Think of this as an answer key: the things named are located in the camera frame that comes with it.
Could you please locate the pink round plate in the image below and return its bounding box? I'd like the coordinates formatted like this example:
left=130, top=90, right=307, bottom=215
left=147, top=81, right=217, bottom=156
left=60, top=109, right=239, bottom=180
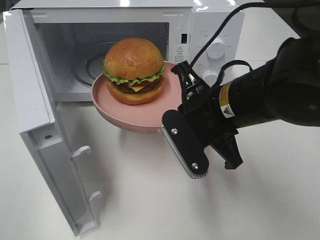
left=91, top=61, right=182, bottom=134

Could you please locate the glass microwave turntable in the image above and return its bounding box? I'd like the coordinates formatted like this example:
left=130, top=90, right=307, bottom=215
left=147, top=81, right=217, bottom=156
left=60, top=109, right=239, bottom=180
left=71, top=41, right=116, bottom=87

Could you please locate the white microwave door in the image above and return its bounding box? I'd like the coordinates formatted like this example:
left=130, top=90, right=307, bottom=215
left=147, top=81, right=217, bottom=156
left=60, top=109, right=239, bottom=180
left=3, top=9, right=101, bottom=236

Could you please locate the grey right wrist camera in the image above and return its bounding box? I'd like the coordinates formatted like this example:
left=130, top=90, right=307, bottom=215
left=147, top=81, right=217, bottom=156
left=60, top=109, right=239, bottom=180
left=161, top=109, right=209, bottom=179

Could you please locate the white microwave oven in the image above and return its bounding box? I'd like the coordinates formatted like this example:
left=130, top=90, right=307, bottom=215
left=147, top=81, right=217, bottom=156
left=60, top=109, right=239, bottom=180
left=9, top=0, right=237, bottom=102

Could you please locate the white warning label sticker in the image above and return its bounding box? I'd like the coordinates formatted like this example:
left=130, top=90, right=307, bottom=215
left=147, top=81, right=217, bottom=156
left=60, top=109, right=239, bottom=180
left=172, top=44, right=186, bottom=64

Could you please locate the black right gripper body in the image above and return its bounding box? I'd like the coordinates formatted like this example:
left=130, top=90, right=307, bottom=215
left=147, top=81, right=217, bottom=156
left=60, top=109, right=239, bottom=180
left=178, top=85, right=238, bottom=148

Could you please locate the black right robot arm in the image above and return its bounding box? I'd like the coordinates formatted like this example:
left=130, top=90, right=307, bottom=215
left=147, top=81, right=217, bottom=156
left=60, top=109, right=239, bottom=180
left=162, top=37, right=320, bottom=179

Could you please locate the white timer knob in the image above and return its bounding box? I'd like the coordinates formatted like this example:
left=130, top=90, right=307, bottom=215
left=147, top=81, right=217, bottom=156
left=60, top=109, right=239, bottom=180
left=202, top=70, right=218, bottom=87

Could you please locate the upper white power knob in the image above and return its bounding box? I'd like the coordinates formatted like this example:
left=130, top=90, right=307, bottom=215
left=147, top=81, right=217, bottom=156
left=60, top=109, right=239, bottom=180
left=205, top=37, right=226, bottom=60

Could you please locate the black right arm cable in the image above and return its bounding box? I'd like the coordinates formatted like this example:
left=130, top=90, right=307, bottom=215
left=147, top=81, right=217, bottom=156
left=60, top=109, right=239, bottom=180
left=188, top=0, right=320, bottom=83

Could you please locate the toy hamburger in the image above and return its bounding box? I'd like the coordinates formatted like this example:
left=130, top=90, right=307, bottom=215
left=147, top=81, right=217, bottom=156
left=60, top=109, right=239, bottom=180
left=103, top=37, right=166, bottom=105

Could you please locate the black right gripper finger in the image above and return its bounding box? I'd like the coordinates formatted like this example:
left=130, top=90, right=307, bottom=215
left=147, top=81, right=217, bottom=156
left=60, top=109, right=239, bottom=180
left=210, top=136, right=243, bottom=170
left=170, top=60, right=210, bottom=100

